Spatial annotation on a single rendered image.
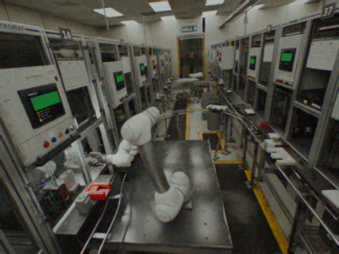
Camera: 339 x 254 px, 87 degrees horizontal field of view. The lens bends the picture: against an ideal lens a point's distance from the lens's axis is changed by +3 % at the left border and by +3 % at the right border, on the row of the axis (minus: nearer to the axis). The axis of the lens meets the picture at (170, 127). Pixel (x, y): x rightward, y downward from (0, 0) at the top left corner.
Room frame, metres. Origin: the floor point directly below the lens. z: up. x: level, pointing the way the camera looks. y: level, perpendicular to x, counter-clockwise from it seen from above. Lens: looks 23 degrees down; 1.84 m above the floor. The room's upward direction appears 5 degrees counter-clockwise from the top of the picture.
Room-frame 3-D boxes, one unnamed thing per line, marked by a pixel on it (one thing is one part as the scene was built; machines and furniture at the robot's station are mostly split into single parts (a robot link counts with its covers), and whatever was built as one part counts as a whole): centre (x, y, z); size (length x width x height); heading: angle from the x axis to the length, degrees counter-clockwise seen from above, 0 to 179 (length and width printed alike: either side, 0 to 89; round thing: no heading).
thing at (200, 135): (3.41, -0.87, 0.01); 1.00 x 0.55 x 0.01; 172
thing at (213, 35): (9.08, -4.34, 1.65); 4.64 x 0.08 x 3.30; 82
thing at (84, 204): (0.91, 0.62, 0.97); 0.08 x 0.08 x 0.12; 82
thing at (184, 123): (5.96, -0.45, 0.01); 5.85 x 0.59 x 0.01; 172
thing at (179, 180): (1.14, -0.04, 0.85); 0.18 x 0.16 x 0.22; 153
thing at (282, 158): (1.47, -1.01, 0.84); 0.37 x 0.14 x 0.10; 172
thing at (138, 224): (1.55, 0.10, 0.66); 1.50 x 1.06 x 0.04; 172
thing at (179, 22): (9.50, -1.29, 2.96); 1.23 x 0.08 x 0.68; 82
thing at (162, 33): (9.84, 1.20, 1.65); 3.78 x 0.08 x 3.30; 82
